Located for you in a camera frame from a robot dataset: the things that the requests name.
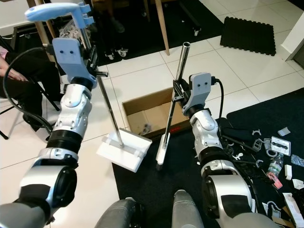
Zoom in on seated person black trousers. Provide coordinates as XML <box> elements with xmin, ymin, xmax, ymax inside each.
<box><xmin>0</xmin><ymin>45</ymin><xmax>62</xmax><ymax>133</ymax></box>

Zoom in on clear bag of grey clips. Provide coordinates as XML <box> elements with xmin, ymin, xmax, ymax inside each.
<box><xmin>59</xmin><ymin>21</ymin><xmax>92</xmax><ymax>48</ymax></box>

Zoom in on black bar with casters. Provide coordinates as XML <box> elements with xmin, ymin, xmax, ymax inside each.
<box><xmin>178</xmin><ymin>0</ymin><xmax>202</xmax><ymax>38</ymax></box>

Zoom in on silver robot leg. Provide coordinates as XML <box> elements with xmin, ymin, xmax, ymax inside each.
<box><xmin>95</xmin><ymin>197</ymin><xmax>141</xmax><ymax>228</ymax></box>
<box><xmin>171</xmin><ymin>189</ymin><xmax>210</xmax><ymax>228</ymax></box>

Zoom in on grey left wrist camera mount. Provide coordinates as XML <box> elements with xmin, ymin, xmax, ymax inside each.
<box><xmin>52</xmin><ymin>38</ymin><xmax>95</xmax><ymax>88</ymax></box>

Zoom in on silver robot right leg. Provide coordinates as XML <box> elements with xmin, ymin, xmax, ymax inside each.
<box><xmin>171</xmin><ymin>189</ymin><xmax>210</xmax><ymax>228</ymax></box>

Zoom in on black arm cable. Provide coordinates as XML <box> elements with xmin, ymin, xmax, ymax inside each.
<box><xmin>2</xmin><ymin>46</ymin><xmax>60</xmax><ymax>136</ymax></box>
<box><xmin>213</xmin><ymin>77</ymin><xmax>225</xmax><ymax>119</ymax></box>

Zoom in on metal pole broom white head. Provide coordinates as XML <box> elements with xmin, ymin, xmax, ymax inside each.
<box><xmin>156</xmin><ymin>42</ymin><xmax>191</xmax><ymax>171</ymax></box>

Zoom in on grey plastic clip piece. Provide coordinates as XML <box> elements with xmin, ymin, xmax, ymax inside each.
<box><xmin>278</xmin><ymin>126</ymin><xmax>291</xmax><ymax>137</ymax></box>

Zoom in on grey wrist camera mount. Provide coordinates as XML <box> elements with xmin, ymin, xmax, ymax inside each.
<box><xmin>52</xmin><ymin>38</ymin><xmax>95</xmax><ymax>88</ymax></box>
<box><xmin>188</xmin><ymin>72</ymin><xmax>214</xmax><ymax>109</ymax></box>

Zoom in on clear bottle colourful contents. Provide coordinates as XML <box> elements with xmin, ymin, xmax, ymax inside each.
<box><xmin>267</xmin><ymin>152</ymin><xmax>285</xmax><ymax>174</ymax></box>

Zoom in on white flat packet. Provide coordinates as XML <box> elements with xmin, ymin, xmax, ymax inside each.
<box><xmin>283</xmin><ymin>192</ymin><xmax>304</xmax><ymax>219</ymax></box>

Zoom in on small pink item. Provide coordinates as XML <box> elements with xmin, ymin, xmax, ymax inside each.
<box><xmin>268</xmin><ymin>172</ymin><xmax>283</xmax><ymax>188</ymax></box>

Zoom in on small white block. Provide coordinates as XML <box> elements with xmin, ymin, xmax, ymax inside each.
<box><xmin>284</xmin><ymin>164</ymin><xmax>293</xmax><ymax>180</ymax></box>

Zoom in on white card with black item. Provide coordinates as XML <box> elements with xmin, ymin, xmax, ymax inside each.
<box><xmin>270</xmin><ymin>136</ymin><xmax>292</xmax><ymax>156</ymax></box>

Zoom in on open cardboard box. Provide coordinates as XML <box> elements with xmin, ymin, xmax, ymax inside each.
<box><xmin>122</xmin><ymin>88</ymin><xmax>191</xmax><ymax>139</ymax></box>

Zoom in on wooden table leg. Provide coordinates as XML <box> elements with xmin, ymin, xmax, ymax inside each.
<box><xmin>154</xmin><ymin>0</ymin><xmax>171</xmax><ymax>56</ymax></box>
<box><xmin>27</xmin><ymin>0</ymin><xmax>54</xmax><ymax>62</ymax></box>

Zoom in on silver robot left leg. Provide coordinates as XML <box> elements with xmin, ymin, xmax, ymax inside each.
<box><xmin>95</xmin><ymin>197</ymin><xmax>141</xmax><ymax>228</ymax></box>

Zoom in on small black foam puzzle mat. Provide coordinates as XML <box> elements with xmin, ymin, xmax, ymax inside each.
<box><xmin>220</xmin><ymin>16</ymin><xmax>277</xmax><ymax>57</ymax></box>

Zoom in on grey plastic hook clip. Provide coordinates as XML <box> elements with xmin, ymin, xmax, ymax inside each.
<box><xmin>249</xmin><ymin>128</ymin><xmax>266</xmax><ymax>152</ymax></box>
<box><xmin>264</xmin><ymin>202</ymin><xmax>283</xmax><ymax>221</ymax></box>

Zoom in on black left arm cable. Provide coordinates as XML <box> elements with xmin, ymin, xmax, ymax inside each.
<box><xmin>2</xmin><ymin>46</ymin><xmax>60</xmax><ymax>136</ymax></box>

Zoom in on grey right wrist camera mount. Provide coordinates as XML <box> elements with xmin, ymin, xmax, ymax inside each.
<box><xmin>188</xmin><ymin>72</ymin><xmax>214</xmax><ymax>109</ymax></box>

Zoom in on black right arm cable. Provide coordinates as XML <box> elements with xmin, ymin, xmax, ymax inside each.
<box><xmin>213</xmin><ymin>77</ymin><xmax>225</xmax><ymax>119</ymax></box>

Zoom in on large black floor mat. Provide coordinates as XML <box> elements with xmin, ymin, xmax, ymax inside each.
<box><xmin>112</xmin><ymin>88</ymin><xmax>304</xmax><ymax>228</ymax></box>

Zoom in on white long-handled dustpan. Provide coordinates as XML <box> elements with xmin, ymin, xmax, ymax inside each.
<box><xmin>25</xmin><ymin>2</ymin><xmax>152</xmax><ymax>172</ymax></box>

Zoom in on wide black foam mat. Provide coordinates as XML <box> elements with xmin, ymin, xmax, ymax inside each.
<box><xmin>0</xmin><ymin>0</ymin><xmax>225</xmax><ymax>72</ymax></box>

